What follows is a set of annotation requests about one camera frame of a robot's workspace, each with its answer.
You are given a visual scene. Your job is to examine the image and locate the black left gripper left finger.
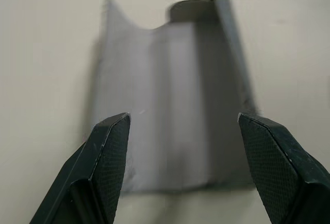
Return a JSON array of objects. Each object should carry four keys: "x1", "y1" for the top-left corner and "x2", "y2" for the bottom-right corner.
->
[{"x1": 28, "y1": 112, "x2": 131, "y2": 224}]

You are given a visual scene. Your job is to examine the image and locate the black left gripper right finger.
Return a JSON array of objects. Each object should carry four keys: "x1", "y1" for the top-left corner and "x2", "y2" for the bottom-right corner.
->
[{"x1": 238, "y1": 112, "x2": 330, "y2": 224}]

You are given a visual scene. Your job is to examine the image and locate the grey folded fabric piece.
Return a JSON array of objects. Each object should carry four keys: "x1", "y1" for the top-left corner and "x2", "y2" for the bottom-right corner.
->
[{"x1": 87, "y1": 0, "x2": 263, "y2": 194}]

